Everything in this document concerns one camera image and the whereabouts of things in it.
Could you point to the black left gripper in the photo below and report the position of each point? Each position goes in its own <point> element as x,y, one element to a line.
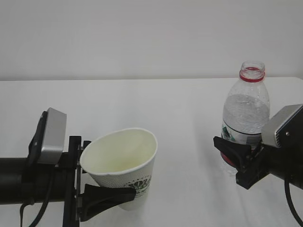
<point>82,206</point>

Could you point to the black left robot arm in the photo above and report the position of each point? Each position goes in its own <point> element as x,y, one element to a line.
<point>20,184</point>

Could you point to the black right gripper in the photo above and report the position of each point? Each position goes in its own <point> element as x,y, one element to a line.
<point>280,162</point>

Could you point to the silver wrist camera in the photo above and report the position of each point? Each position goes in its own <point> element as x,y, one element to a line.
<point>285,128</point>
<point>46,146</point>

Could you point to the white paper cup green logo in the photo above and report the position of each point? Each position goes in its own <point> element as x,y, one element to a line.
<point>123,159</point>

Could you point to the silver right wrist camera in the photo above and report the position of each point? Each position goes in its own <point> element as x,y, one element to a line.
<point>285,128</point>

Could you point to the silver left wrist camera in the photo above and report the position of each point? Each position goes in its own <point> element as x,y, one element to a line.
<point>46,146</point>

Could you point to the clear water bottle red label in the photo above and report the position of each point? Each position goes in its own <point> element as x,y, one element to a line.
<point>247,106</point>

